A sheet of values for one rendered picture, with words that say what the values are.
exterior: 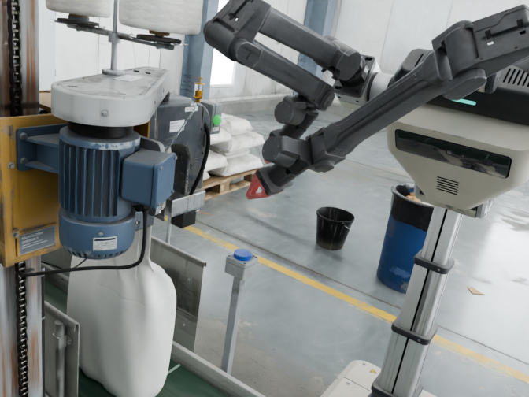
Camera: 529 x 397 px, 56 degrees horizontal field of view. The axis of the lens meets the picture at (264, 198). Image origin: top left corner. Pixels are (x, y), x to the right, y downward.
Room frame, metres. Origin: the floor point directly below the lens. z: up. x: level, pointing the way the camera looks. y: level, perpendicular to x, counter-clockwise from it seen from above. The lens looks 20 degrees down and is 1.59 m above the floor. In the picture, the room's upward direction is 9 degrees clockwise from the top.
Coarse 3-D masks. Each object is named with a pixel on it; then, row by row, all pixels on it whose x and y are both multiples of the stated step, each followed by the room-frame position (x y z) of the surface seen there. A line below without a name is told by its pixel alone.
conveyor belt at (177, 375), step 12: (48, 288) 1.81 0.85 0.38; (48, 300) 1.73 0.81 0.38; (60, 300) 1.74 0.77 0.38; (168, 372) 1.42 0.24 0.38; (180, 372) 1.43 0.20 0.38; (84, 384) 1.30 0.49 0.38; (96, 384) 1.31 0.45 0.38; (168, 384) 1.36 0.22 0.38; (180, 384) 1.37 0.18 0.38; (192, 384) 1.38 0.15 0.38; (204, 384) 1.38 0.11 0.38; (84, 396) 1.25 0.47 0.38; (96, 396) 1.26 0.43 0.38; (108, 396) 1.26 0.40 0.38; (156, 396) 1.30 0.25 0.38; (168, 396) 1.30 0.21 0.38; (180, 396) 1.31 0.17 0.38; (192, 396) 1.32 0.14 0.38; (204, 396) 1.33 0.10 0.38; (216, 396) 1.34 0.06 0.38; (228, 396) 1.35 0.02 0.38
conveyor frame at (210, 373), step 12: (48, 276) 1.91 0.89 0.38; (60, 276) 1.86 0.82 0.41; (60, 288) 1.86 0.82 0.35; (180, 348) 1.50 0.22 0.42; (180, 360) 1.50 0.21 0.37; (192, 360) 1.47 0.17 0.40; (204, 360) 1.46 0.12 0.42; (192, 372) 1.47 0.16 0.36; (204, 372) 1.44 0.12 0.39; (216, 372) 1.41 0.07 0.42; (216, 384) 1.41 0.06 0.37; (228, 384) 1.38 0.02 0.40; (240, 384) 1.37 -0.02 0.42; (48, 396) 1.19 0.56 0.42; (240, 396) 1.36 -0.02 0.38; (252, 396) 1.33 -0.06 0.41; (264, 396) 1.33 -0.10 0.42
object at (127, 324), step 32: (128, 256) 1.32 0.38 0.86; (96, 288) 1.30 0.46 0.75; (128, 288) 1.25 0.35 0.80; (160, 288) 1.28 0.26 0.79; (96, 320) 1.29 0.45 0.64; (128, 320) 1.23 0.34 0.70; (160, 320) 1.25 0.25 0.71; (96, 352) 1.29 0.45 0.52; (128, 352) 1.22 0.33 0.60; (160, 352) 1.25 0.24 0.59; (128, 384) 1.22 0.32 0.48; (160, 384) 1.27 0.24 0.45
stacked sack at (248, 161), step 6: (240, 156) 4.74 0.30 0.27; (246, 156) 4.76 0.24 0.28; (252, 156) 4.81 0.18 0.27; (228, 162) 4.47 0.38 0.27; (234, 162) 4.51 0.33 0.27; (240, 162) 4.57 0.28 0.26; (246, 162) 4.62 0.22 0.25; (252, 162) 4.68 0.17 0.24; (258, 162) 4.76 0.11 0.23; (222, 168) 4.38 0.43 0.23; (228, 168) 4.38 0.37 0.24; (234, 168) 4.44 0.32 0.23; (240, 168) 4.52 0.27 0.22; (246, 168) 4.61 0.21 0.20; (252, 168) 4.69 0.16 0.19; (216, 174) 4.38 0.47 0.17; (222, 174) 4.33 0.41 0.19; (228, 174) 4.38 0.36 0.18
